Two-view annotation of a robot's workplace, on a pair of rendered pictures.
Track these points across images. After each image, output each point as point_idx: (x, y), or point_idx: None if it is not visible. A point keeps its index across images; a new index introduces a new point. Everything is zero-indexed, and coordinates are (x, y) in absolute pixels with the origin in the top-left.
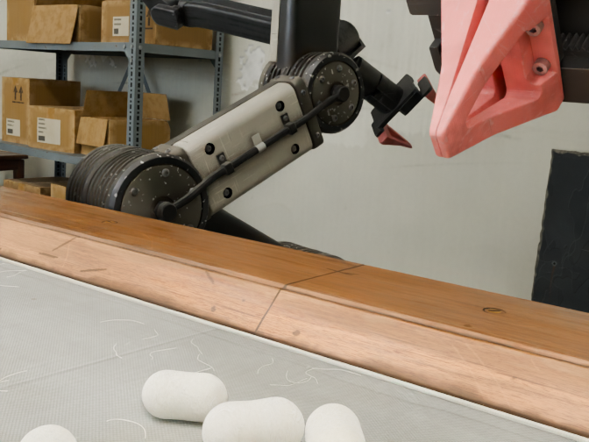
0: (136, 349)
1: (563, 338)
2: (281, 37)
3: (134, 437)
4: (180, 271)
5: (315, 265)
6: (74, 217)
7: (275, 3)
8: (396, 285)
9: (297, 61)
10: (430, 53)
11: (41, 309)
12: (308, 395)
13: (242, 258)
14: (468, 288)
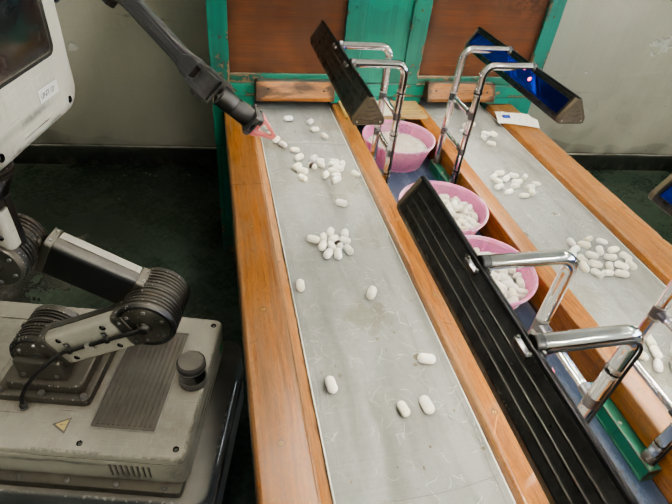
0: (292, 194)
1: (249, 158)
2: (18, 226)
3: (310, 180)
4: (267, 199)
5: (243, 187)
6: (256, 233)
7: (5, 212)
8: (243, 176)
9: (27, 230)
10: (249, 132)
11: (294, 211)
12: (283, 177)
13: (252, 195)
14: (232, 171)
